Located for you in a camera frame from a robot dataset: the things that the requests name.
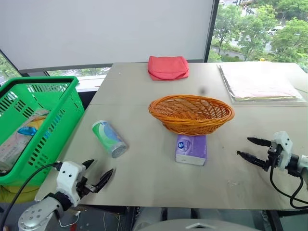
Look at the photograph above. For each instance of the red folded cloth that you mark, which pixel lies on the red folded cloth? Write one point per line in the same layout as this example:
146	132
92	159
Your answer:
167	68

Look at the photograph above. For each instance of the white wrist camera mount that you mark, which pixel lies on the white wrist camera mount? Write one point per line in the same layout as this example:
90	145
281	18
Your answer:
283	148
69	178

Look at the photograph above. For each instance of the snack bag in clear wrapper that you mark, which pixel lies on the snack bag in clear wrapper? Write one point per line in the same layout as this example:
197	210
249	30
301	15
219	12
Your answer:
20	138

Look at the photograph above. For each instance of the purple tissue pack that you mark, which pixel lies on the purple tissue pack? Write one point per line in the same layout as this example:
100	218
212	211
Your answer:
191	149

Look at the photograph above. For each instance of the orange wicker basket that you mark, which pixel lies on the orange wicker basket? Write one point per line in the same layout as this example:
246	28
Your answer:
191	115

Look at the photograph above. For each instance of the green plastic shopping basket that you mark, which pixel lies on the green plastic shopping basket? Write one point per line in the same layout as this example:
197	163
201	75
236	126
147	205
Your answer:
36	125

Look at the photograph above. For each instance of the yellow stool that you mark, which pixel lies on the yellow stool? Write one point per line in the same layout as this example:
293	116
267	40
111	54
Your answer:
18	192

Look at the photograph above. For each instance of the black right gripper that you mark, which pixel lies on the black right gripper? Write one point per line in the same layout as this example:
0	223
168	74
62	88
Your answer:
272	157

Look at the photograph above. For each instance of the green blue wet wipes canister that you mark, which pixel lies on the green blue wet wipes canister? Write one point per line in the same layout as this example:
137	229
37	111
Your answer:
109	139

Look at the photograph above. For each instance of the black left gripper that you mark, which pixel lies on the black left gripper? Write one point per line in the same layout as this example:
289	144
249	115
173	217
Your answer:
84	185

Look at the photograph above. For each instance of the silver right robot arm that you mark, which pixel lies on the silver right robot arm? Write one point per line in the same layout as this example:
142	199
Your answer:
300	166

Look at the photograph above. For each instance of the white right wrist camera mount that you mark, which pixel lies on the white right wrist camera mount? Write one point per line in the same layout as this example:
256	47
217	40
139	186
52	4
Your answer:
283	148

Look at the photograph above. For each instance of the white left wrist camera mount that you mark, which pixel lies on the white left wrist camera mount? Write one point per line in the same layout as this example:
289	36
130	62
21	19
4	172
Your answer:
69	178

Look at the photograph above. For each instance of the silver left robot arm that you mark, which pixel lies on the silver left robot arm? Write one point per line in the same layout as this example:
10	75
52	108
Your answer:
36	213

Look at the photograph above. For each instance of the white roller blind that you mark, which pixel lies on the white roller blind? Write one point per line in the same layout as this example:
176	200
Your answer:
106	31

